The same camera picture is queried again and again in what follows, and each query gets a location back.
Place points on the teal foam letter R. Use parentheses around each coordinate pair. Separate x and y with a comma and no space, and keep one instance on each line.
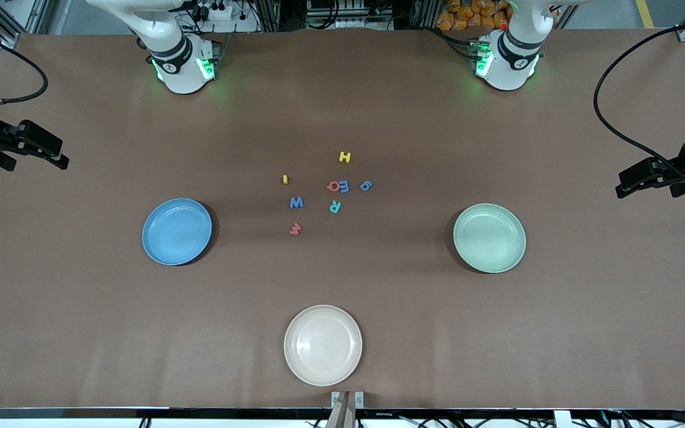
(335,207)

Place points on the red lowercase foam letter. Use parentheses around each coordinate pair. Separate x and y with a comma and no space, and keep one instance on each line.
(295,229)

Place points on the orange packets pile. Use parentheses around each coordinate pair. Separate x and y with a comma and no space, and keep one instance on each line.
(467,15)

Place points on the blue foam letter W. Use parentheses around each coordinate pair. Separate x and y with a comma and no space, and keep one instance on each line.
(296,203)

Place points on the blue foam letter g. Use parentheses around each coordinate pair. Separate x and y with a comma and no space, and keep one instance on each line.
(365,186)

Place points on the beige plate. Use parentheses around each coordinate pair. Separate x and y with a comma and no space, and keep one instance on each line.
(323,345)

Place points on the metal rack device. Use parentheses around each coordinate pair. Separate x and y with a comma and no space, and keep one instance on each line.
(342,12)

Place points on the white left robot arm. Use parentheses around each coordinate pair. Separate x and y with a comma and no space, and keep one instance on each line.
(515,59)

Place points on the blue plate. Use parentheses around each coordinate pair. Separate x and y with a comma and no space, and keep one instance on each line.
(177,232)

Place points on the metal table edge bracket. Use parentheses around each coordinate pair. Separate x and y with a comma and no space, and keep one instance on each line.
(336,399)

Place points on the pale green plate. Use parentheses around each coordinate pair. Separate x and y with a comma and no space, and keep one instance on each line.
(489,238)

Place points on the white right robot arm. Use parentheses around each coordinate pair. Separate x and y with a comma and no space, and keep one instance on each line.
(170,53)

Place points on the red round foam letter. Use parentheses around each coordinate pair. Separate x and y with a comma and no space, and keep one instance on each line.
(333,186)

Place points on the white power strip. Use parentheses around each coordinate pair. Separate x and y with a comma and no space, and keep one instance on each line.
(220,9)

